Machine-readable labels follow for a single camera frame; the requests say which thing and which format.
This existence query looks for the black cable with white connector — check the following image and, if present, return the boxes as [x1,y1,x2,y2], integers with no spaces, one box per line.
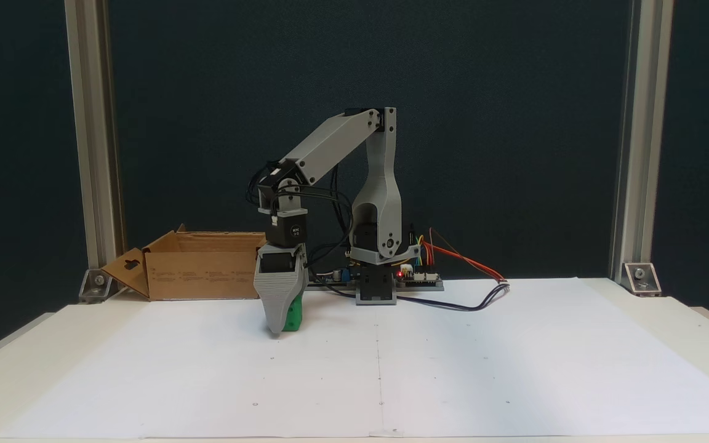
[324,280,510,312]

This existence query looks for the blue circuit board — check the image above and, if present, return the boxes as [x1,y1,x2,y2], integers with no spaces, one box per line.
[305,269,356,290]

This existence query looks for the circuit board with jumper wires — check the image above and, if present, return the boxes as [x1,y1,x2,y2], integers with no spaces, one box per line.
[396,263,445,291]

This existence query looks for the black servo cable loop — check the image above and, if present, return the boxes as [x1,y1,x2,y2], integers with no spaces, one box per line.
[305,165,355,274]
[246,161,355,247]

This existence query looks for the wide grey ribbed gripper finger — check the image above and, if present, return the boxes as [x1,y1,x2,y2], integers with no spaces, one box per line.
[254,271,306,337]

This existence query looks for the green dice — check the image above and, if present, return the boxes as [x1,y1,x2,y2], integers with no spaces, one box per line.
[283,293,304,333]

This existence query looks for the aluminium corner bracket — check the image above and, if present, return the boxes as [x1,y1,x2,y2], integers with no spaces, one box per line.
[79,268,114,303]
[622,262,662,297]

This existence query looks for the aluminium profile post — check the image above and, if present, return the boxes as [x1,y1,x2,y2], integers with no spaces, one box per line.
[610,0,675,281]
[64,0,126,271]

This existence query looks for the open brown cardboard box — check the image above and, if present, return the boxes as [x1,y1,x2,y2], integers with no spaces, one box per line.
[101,225,269,302]

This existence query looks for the orange and red wire pair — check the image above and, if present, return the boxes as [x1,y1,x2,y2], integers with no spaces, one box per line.
[425,228,506,284]

